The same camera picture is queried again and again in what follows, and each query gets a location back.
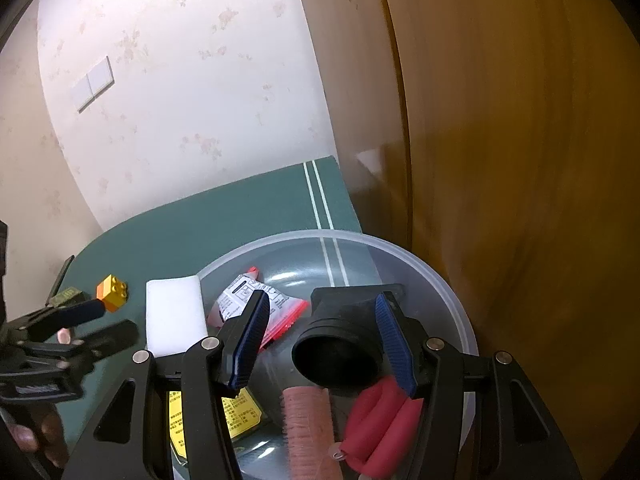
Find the light pink hair roller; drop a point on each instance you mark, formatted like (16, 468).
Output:
(65, 335)

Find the green box yellow label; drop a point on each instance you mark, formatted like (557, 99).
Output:
(245, 415)

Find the orange yellow toy block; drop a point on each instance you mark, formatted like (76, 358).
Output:
(112, 295)

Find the person's left hand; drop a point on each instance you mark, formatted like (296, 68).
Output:
(45, 435)

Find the large pink foam curler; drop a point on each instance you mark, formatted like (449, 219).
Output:
(375, 420)

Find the white sponge block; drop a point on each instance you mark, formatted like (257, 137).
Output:
(175, 315)

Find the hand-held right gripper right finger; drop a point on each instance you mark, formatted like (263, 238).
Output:
(395, 345)

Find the white wall switch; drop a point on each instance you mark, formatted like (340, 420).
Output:
(92, 85)

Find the black plastic cup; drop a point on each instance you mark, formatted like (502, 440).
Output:
(335, 355)

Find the wooden door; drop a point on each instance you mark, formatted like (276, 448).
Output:
(500, 160)

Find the clear plastic bowl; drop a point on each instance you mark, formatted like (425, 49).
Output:
(425, 285)

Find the dark green box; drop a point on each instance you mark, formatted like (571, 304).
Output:
(65, 297)

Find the black flat stick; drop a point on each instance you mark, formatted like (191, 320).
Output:
(62, 272)

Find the pink plastic hair roller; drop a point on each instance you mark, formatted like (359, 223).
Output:
(305, 435)

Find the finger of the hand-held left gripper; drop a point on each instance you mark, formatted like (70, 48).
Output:
(75, 312)
(112, 337)

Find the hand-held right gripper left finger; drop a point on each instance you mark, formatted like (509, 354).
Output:
(252, 340)

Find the white red snack packet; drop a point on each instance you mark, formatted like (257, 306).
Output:
(231, 300)

